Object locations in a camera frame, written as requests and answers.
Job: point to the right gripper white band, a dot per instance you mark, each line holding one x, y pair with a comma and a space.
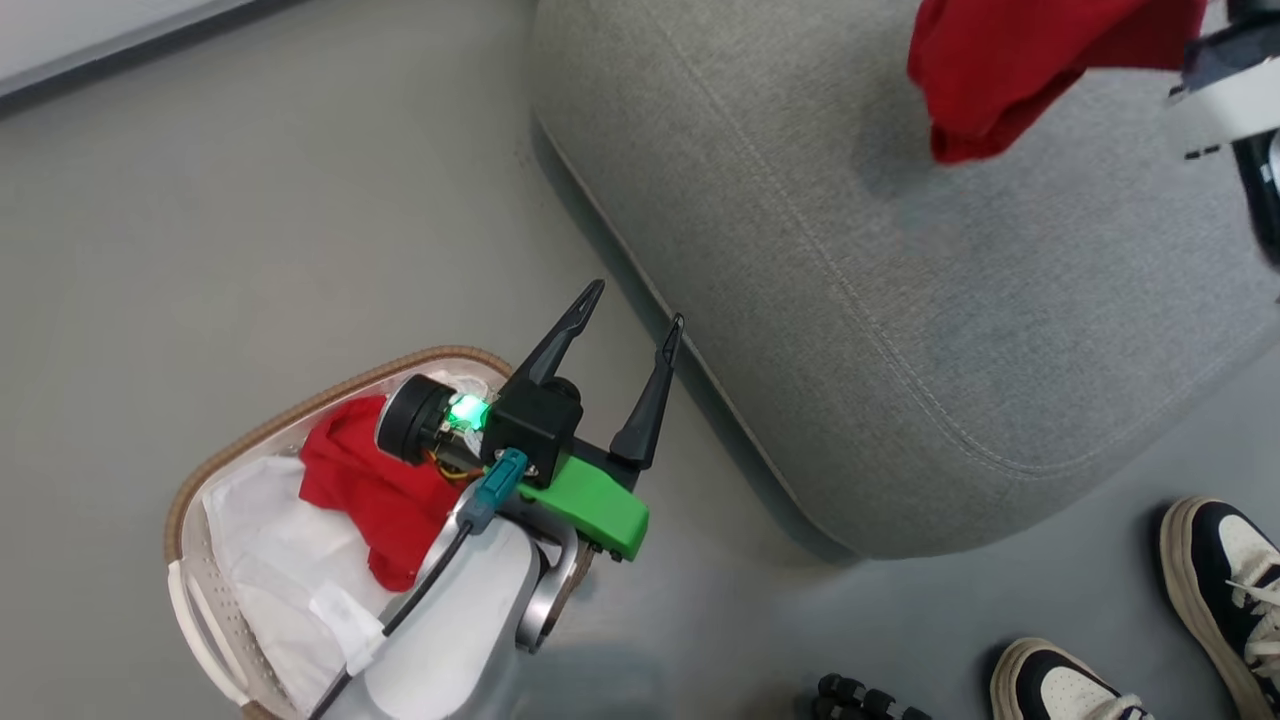
1230, 105

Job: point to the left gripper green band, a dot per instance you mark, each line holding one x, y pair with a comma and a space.
590, 505

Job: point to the red garment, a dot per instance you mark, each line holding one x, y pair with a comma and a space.
1010, 70

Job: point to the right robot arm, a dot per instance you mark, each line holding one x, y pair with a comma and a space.
1262, 200

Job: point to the red clothing piece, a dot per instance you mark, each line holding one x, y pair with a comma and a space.
375, 490

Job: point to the grey fabric sofa seat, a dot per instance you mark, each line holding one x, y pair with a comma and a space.
900, 330

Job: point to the white clothing piece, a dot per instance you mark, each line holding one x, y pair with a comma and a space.
275, 560

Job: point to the white laundry basket brown rim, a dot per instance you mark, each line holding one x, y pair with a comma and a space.
215, 620

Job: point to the black cylinder with green light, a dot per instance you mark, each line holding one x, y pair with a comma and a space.
415, 420

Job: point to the black knobbed object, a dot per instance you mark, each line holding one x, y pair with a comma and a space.
860, 698

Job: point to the black and white sneaker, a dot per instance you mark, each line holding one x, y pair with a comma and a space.
1060, 690
1225, 590

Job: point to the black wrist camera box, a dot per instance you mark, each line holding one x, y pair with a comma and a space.
535, 425

